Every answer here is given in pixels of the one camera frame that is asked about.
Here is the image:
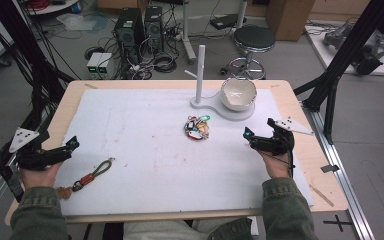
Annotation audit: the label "tangle of cables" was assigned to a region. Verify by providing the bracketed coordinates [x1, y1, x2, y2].
[121, 33, 183, 81]

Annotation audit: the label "black metal frame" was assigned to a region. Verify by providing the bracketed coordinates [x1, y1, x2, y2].
[293, 0, 384, 145]

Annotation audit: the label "clear plastic sheet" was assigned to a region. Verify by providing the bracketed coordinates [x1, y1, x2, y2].
[55, 12, 109, 34]

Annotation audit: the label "white foam mat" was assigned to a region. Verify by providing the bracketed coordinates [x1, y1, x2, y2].
[54, 87, 315, 217]

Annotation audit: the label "black computer tower green sticker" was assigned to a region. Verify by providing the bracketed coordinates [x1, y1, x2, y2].
[114, 7, 146, 66]

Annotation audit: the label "white key stand with post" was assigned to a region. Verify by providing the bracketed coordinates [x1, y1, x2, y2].
[184, 44, 256, 122]

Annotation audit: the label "small grey bracket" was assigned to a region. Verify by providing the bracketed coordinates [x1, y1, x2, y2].
[320, 163, 341, 174]

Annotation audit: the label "person's right hand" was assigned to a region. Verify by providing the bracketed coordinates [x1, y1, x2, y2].
[258, 150, 293, 180]

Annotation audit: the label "white power supply box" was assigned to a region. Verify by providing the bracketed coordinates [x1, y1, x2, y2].
[96, 52, 115, 76]
[86, 52, 104, 76]

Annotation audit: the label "brown cardboard box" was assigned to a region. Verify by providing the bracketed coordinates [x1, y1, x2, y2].
[264, 0, 316, 42]

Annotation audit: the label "grey robot equipment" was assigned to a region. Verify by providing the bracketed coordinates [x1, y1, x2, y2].
[323, 20, 384, 76]

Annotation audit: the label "white desk leg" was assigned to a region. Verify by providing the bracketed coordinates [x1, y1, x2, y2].
[181, 0, 198, 65]

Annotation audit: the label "green orange lanyard keychain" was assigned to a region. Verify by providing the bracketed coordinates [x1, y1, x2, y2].
[56, 157, 116, 201]

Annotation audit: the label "person's left hand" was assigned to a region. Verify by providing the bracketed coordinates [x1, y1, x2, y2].
[19, 161, 64, 191]

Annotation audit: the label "person's light trousers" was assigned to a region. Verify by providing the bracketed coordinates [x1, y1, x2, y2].
[123, 216, 258, 240]

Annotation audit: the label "white eggshell-shaped bowl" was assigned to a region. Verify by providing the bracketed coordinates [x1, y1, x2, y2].
[220, 77, 259, 113]

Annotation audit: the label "black round stool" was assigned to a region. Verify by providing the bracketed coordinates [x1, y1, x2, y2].
[219, 25, 277, 81]

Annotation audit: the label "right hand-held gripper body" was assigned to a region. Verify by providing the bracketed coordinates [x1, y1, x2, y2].
[249, 116, 315, 157]

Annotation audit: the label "black cable coil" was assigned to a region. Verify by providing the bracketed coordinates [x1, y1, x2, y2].
[152, 53, 179, 74]

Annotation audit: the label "thin wooden stick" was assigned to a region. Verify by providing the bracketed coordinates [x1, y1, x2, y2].
[309, 184, 335, 208]

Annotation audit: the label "colourful key tags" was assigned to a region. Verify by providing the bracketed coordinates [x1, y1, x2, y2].
[183, 114, 212, 142]

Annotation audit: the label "black frame with cable bundle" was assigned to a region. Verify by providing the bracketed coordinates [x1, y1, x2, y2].
[0, 0, 76, 203]

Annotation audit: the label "aluminium rail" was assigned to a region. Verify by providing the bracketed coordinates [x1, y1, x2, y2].
[300, 99, 377, 240]

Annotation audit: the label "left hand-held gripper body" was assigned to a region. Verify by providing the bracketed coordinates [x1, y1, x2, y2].
[0, 127, 74, 172]

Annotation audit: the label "black flat case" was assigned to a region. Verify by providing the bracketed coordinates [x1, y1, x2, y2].
[209, 13, 248, 31]

